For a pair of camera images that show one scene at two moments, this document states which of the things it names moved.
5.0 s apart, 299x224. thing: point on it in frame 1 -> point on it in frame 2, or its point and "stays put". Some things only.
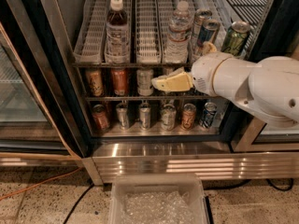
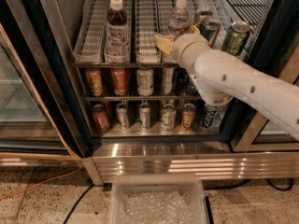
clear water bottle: (179, 34) stays put
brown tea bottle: (117, 40) stays put
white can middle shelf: (144, 79) stays put
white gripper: (203, 72) -> (184, 48)
